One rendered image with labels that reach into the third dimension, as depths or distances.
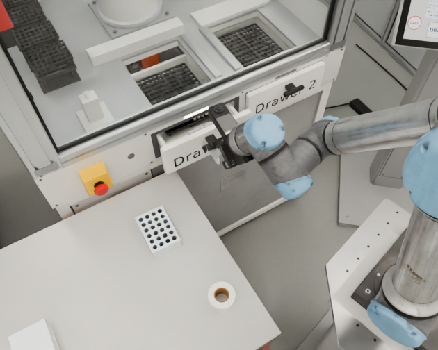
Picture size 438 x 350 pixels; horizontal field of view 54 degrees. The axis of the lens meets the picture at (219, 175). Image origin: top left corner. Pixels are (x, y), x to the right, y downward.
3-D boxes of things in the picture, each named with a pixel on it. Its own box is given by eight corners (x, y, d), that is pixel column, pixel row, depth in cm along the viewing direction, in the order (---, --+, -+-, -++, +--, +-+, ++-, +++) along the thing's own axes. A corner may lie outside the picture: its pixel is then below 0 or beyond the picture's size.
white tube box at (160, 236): (181, 245, 118) (181, 239, 115) (153, 259, 116) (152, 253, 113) (163, 211, 125) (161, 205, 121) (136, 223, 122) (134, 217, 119)
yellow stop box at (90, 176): (115, 187, 120) (109, 173, 114) (90, 198, 118) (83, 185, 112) (108, 175, 122) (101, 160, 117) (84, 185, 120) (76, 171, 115)
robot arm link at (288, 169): (331, 170, 92) (303, 128, 91) (299, 201, 87) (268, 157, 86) (309, 176, 99) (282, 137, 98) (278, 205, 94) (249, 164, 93)
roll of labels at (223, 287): (240, 298, 110) (241, 293, 106) (222, 319, 107) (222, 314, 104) (220, 281, 112) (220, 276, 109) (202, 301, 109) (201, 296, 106)
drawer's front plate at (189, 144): (250, 135, 133) (252, 111, 124) (166, 175, 125) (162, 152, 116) (247, 132, 134) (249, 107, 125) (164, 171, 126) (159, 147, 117)
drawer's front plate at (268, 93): (320, 88, 145) (326, 62, 136) (247, 121, 136) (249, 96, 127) (316, 85, 145) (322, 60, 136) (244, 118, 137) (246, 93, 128)
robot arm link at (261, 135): (268, 160, 85) (243, 124, 84) (248, 164, 95) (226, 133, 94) (296, 137, 87) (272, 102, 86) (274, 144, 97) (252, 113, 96)
